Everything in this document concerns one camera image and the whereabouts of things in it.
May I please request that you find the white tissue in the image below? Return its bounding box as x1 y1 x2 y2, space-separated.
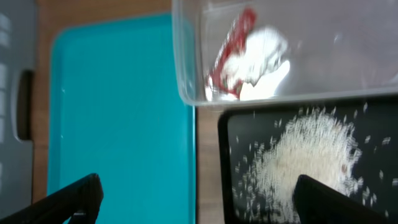
220 26 290 100

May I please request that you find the teal plastic tray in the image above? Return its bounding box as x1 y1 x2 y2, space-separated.
47 14 196 224

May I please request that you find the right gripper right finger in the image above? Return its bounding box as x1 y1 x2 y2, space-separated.
293 174 397 224

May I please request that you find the grey plastic dish rack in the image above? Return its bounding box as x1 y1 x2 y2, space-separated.
1 0 37 218

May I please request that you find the clear plastic bin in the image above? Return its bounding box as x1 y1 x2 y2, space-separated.
172 0 397 106

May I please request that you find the red snack wrapper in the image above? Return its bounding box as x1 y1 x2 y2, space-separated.
206 7 257 97

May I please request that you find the black plastic tray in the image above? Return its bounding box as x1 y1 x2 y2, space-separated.
217 98 398 224

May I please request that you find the pile of rice grains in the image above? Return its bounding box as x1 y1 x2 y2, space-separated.
231 104 398 224

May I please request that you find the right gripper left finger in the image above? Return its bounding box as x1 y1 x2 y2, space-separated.
1 173 104 224

